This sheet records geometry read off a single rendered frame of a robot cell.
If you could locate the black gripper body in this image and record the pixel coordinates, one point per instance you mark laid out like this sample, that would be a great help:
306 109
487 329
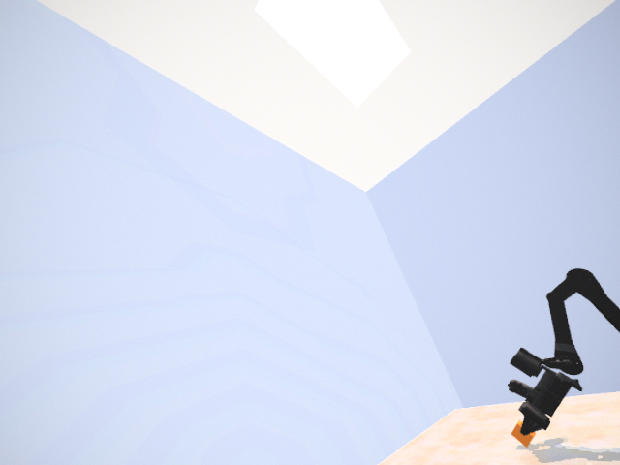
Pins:
544 405

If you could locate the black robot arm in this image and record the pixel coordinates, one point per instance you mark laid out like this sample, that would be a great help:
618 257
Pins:
565 357

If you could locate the orange block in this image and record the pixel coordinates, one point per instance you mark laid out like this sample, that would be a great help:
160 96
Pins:
525 440

